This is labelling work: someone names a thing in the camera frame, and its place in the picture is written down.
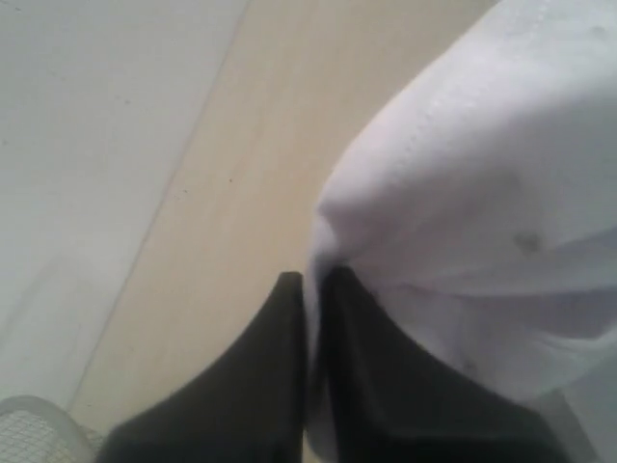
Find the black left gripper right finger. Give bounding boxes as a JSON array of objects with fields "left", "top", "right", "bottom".
[{"left": 321, "top": 268, "right": 569, "bottom": 463}]

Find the metal mesh basket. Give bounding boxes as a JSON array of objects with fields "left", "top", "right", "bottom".
[{"left": 0, "top": 395, "right": 103, "bottom": 463}]

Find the white printed t-shirt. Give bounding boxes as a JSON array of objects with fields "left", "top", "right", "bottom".
[{"left": 304, "top": 1, "right": 616, "bottom": 462}]

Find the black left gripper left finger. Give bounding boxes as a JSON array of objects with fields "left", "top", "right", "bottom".
[{"left": 96, "top": 272, "right": 307, "bottom": 463}]

